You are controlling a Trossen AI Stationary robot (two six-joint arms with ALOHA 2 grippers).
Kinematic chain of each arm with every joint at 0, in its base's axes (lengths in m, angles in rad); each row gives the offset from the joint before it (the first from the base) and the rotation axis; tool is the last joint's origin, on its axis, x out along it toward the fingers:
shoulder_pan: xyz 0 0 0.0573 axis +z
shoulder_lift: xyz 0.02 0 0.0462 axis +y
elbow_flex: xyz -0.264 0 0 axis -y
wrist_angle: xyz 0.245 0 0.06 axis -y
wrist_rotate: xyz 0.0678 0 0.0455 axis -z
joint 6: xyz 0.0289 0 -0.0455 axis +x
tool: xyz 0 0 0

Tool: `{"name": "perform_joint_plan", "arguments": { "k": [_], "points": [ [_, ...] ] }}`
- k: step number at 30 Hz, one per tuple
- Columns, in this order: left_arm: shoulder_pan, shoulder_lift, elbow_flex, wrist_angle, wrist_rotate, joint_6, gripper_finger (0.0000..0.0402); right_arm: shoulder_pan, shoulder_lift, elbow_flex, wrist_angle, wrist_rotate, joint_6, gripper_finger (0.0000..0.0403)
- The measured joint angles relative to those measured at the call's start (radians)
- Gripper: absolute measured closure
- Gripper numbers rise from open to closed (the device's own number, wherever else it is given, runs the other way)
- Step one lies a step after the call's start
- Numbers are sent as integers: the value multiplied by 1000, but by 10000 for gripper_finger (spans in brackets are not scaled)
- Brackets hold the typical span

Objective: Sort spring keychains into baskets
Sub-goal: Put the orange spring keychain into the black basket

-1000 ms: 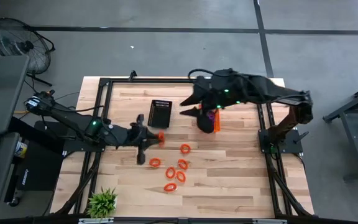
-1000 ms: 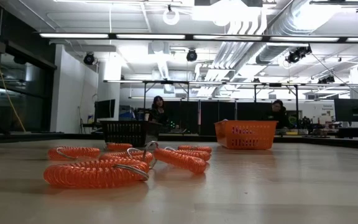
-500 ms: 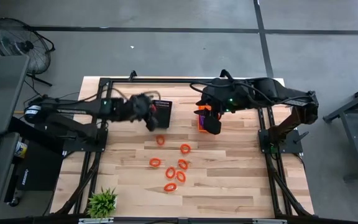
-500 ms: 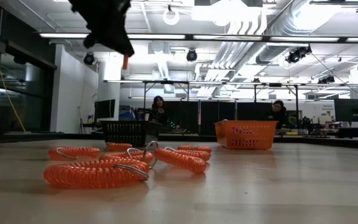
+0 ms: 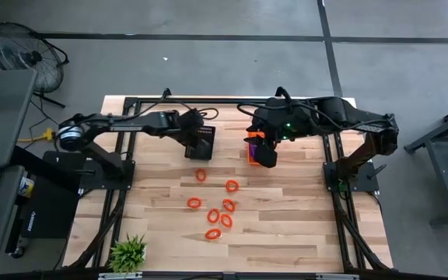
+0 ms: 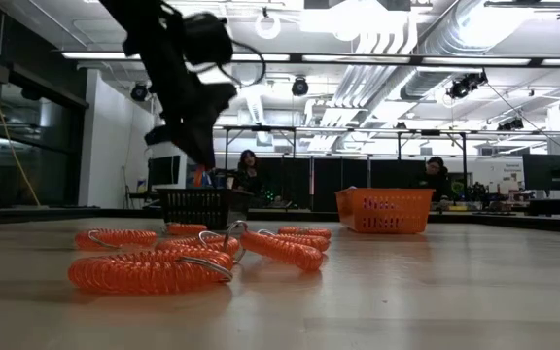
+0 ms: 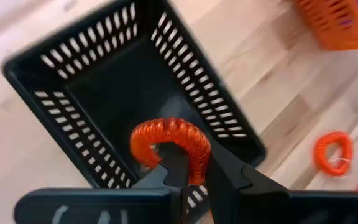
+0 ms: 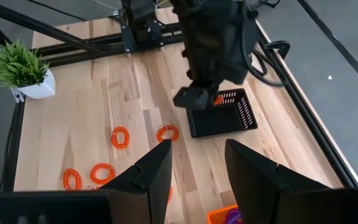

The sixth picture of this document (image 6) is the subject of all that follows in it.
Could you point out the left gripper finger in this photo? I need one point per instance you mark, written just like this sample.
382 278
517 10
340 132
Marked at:
192 138
214 126

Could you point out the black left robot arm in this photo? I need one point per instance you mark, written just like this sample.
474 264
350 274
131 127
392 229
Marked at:
134 19

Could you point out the black computer monitor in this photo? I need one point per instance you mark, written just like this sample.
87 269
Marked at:
552 172
163 170

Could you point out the black ceiling spotlight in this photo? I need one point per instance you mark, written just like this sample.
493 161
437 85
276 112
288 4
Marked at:
299 86
139 92

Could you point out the person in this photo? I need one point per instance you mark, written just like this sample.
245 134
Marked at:
247 163
434 167

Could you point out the black plastic basket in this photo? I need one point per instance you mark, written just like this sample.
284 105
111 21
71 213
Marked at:
178 191

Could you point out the yellow and blue bottle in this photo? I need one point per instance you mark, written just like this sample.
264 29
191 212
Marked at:
141 185

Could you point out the orange plastic basket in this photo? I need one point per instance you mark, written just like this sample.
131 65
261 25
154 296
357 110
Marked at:
416 214

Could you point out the black ceiling light cluster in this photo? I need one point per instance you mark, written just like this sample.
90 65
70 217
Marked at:
461 86
511 125

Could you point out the black background desk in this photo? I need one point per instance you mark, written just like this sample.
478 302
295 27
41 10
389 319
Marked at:
552 206

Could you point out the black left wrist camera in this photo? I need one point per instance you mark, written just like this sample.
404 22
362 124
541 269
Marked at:
209 39

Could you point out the black partition wall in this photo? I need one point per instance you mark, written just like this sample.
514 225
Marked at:
328 180

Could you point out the silver ventilation duct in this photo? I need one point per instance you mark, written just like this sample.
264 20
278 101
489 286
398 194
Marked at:
423 80

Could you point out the black background rig frame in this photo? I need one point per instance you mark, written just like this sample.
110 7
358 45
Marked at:
430 132

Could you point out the white wall sign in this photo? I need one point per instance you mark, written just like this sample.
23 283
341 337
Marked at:
512 167

